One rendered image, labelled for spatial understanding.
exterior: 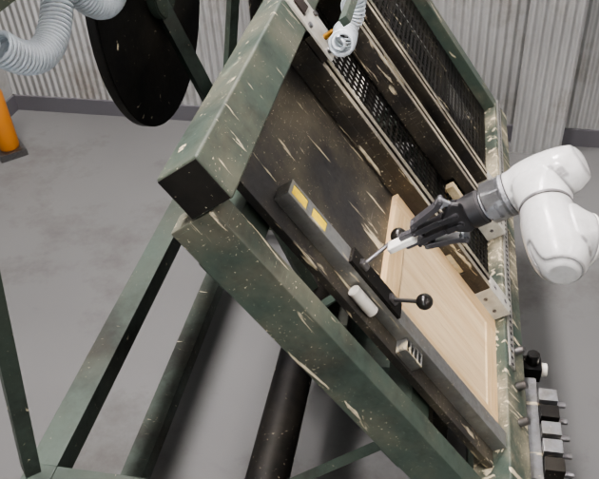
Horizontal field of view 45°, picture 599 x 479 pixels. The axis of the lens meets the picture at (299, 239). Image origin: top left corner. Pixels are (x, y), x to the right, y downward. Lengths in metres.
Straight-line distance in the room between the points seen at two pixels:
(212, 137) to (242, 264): 0.24
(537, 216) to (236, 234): 0.55
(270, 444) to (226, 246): 1.05
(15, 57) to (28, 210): 3.38
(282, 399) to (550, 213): 1.25
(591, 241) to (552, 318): 2.36
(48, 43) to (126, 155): 3.59
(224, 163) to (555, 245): 0.60
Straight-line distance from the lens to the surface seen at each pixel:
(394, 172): 2.06
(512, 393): 2.23
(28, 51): 1.49
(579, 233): 1.40
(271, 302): 1.40
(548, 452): 2.28
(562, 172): 1.49
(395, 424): 1.62
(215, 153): 1.28
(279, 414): 2.34
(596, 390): 3.50
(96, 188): 4.84
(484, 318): 2.32
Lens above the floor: 2.56
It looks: 38 degrees down
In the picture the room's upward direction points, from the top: 4 degrees counter-clockwise
